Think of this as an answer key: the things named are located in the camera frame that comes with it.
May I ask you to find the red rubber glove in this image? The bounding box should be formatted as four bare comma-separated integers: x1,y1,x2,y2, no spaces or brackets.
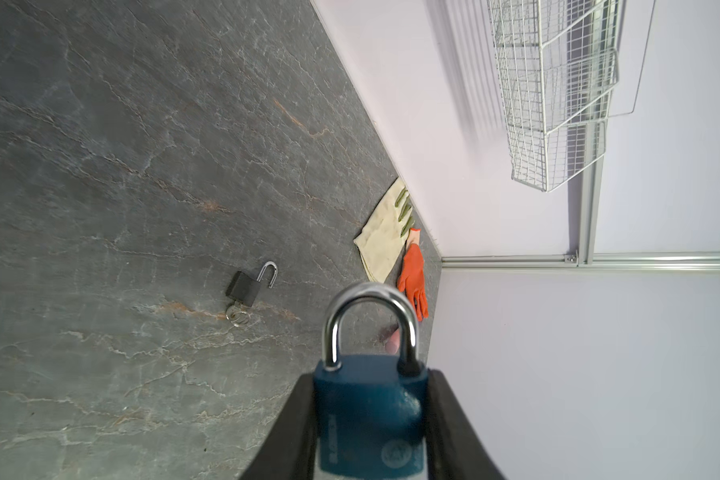
397,228,428,322

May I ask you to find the silver key with ring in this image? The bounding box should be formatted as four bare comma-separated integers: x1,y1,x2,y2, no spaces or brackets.
225,303,250,327

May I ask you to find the dark grey padlock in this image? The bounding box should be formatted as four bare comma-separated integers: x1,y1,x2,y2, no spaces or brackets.
225,261,278,307

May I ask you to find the beige fabric glove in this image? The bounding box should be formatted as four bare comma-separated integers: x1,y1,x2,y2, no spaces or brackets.
353,178,415,283

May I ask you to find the aluminium frame profile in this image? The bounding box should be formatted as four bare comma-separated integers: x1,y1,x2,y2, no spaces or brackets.
443,116,720,271

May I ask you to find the blue padlock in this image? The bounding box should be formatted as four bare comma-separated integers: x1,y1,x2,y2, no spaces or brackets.
313,282,428,479

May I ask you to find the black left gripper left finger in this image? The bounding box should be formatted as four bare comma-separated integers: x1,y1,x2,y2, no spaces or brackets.
240,373,318,480

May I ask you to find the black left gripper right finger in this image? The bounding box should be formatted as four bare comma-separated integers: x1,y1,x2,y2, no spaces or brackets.
424,369,505,480

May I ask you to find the white wire shelf basket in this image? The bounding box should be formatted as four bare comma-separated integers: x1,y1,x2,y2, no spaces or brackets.
488,1,656,192

